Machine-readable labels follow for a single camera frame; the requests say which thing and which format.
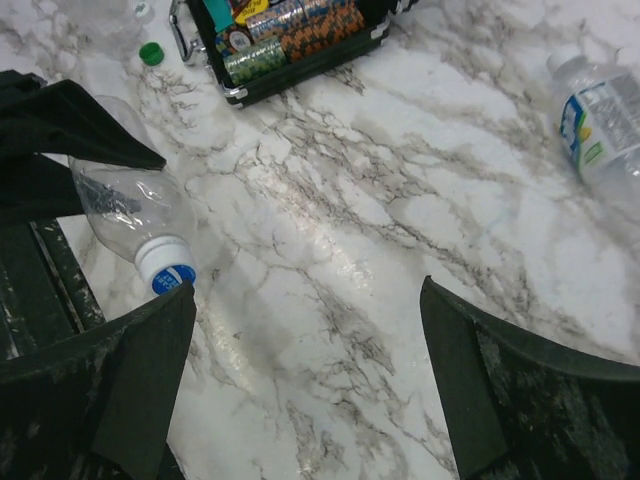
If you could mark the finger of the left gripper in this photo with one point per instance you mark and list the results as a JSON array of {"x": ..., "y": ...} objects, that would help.
[
  {"x": 63, "y": 118},
  {"x": 35, "y": 187}
]

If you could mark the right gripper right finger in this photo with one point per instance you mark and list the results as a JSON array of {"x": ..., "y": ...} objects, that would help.
[{"x": 520, "y": 406}]

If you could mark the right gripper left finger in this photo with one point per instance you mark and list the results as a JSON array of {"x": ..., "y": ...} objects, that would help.
[{"x": 99, "y": 405}]

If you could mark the blue label water bottle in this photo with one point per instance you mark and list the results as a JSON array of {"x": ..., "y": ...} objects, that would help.
[{"x": 143, "y": 216}]

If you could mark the crushed clear bottle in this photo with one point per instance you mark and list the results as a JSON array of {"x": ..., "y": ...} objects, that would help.
[{"x": 115, "y": 28}]

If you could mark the loose green bottle cap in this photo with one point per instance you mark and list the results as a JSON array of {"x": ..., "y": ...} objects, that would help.
[{"x": 151, "y": 54}]

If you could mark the clear bottle green-blue label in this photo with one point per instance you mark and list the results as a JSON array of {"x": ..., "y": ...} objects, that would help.
[{"x": 596, "y": 112}]

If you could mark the black poker chip case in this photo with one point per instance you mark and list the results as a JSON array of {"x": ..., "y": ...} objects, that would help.
[{"x": 288, "y": 43}]

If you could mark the yellow dealer chip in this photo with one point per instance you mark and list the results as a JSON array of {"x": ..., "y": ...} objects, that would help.
[{"x": 244, "y": 9}]

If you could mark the black front rail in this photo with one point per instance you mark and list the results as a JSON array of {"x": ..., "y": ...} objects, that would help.
[{"x": 45, "y": 297}]

